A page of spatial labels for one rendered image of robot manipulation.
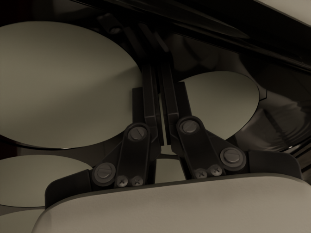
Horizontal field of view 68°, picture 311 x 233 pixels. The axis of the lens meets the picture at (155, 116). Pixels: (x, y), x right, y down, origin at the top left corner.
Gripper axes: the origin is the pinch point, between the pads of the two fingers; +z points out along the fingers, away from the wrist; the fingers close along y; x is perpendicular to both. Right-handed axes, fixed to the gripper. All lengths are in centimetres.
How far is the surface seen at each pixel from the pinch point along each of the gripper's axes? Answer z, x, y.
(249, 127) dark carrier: 3.3, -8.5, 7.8
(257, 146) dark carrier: 3.6, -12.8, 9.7
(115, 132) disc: 1.5, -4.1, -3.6
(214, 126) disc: 2.8, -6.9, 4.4
